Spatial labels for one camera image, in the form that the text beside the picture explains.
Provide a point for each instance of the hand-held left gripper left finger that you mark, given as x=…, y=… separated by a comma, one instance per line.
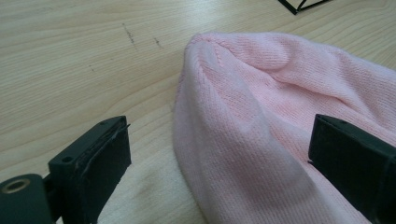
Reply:
x=93, y=161

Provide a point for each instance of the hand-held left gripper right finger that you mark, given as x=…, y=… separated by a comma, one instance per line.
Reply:
x=355, y=165

